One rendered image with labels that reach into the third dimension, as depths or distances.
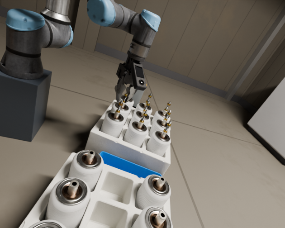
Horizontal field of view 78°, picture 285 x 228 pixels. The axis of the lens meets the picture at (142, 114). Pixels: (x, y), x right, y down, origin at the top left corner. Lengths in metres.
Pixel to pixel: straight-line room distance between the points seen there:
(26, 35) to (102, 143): 0.50
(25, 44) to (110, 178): 0.58
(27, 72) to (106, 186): 0.54
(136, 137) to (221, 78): 2.85
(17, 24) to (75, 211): 0.63
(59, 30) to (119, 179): 0.66
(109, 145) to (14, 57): 0.50
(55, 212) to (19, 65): 0.55
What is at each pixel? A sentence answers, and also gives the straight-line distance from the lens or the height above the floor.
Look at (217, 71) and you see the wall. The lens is 3.41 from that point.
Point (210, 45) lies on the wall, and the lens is 3.20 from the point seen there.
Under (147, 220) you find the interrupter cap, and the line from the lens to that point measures 0.53.
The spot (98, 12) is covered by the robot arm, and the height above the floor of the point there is 0.64.
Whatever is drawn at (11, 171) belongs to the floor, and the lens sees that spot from 0.88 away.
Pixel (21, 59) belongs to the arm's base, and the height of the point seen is 0.37.
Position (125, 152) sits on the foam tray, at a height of 0.14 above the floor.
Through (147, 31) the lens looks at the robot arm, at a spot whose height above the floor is 0.64.
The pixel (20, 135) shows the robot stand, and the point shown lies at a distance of 0.98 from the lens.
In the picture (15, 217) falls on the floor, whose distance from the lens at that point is 0.77.
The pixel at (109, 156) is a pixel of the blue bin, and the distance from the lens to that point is 0.82.
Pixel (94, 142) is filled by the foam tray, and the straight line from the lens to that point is 0.83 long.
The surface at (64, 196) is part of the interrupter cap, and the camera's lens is 0.50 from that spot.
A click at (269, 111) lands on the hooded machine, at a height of 0.33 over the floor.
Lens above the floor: 0.67
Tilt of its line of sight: 27 degrees down
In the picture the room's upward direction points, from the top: 25 degrees clockwise
